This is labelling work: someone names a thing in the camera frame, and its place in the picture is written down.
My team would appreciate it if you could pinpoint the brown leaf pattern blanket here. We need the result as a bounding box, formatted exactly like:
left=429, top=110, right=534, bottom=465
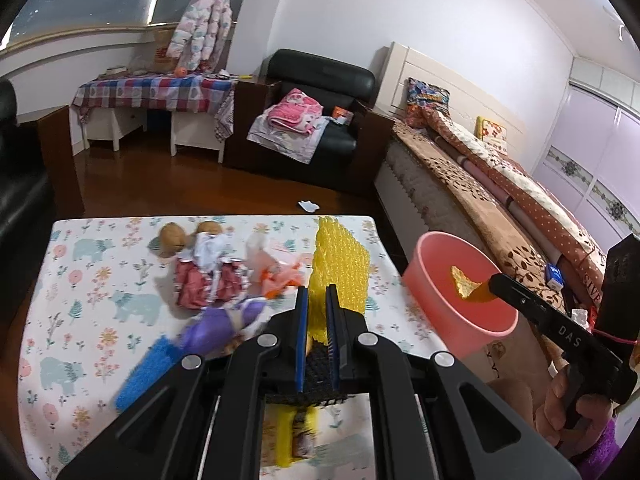
left=392, top=122, right=568, bottom=311

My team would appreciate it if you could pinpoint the brown wooden side table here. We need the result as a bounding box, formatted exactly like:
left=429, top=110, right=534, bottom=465
left=37, top=105, right=86, bottom=218

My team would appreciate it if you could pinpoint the pink plastic bucket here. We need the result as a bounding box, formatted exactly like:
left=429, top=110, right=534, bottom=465
left=401, top=231, right=519, bottom=358

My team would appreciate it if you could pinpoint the person's right hand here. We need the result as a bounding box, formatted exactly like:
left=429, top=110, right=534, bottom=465
left=535, top=372, right=616, bottom=455

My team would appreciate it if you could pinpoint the cream bed headboard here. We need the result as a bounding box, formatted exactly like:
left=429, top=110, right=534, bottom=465
left=375, top=41, right=526, bottom=158

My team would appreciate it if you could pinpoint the plaid tablecloth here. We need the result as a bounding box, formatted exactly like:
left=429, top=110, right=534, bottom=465
left=71, top=74, right=236, bottom=143

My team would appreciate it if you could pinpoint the pink folded blanket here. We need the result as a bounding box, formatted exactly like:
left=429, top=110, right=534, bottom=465
left=267, top=88, right=323, bottom=133

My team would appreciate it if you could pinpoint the yellow flowered pillow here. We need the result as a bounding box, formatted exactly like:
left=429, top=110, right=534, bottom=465
left=475, top=116, right=508, bottom=153

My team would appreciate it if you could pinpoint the pink patterned puffer jacket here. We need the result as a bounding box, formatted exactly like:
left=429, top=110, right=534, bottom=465
left=166, top=0, right=233, bottom=72

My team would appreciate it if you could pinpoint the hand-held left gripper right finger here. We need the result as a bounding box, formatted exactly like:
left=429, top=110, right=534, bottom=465
left=326, top=285, right=583, bottom=480

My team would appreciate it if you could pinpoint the yellow snack package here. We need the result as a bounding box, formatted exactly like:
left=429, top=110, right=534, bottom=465
left=272, top=405, right=321, bottom=468

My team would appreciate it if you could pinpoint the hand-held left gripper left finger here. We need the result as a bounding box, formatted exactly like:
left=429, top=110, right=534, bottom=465
left=57, top=287, right=308, bottom=480

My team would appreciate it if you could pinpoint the black leather armchair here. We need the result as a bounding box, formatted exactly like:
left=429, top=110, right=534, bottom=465
left=222, top=49, right=396, bottom=196

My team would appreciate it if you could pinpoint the yellow foam fruit net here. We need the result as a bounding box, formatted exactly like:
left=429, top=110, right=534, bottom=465
left=307, top=216, right=372, bottom=356

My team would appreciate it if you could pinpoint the white desk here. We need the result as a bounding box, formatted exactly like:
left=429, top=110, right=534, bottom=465
left=82, top=107, right=226, bottom=163

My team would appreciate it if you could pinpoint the black leather sofa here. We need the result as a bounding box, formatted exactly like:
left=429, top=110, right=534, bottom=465
left=0, top=80, right=56, bottom=321

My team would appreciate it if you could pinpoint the orange pink plastic bag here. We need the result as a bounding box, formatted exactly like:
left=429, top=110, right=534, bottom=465
left=245, top=232, right=313, bottom=306

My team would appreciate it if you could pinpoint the orange dotted quilt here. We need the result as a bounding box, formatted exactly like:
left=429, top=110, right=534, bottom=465
left=420, top=107, right=608, bottom=271

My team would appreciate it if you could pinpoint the white patterned cloth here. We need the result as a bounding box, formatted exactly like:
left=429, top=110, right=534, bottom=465
left=247, top=112, right=333, bottom=163

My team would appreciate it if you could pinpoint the bed with floral mattress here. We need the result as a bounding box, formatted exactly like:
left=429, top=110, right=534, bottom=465
left=374, top=122, right=640, bottom=411

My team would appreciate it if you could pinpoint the red and white wrapper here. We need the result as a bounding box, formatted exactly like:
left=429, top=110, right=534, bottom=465
left=172, top=234, right=251, bottom=309

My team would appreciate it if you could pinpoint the lilac wardrobe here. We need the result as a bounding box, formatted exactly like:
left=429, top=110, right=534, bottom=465
left=532, top=55, right=640, bottom=241

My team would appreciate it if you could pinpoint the colourful patterned pillow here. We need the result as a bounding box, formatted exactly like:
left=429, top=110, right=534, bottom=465
left=404, top=78, right=450, bottom=128

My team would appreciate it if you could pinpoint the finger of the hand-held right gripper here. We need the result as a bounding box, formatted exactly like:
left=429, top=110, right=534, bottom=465
left=489, top=272, right=544, bottom=324

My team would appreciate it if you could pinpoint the yellow orange peel piece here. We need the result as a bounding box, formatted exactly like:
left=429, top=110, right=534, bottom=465
left=450, top=265, right=493, bottom=303

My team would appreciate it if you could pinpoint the purple plastic wrapper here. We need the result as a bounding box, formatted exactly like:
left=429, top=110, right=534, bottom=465
left=179, top=297, right=281, bottom=357

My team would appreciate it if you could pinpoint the blue foam net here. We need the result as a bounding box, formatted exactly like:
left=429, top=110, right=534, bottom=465
left=115, top=337, right=186, bottom=413

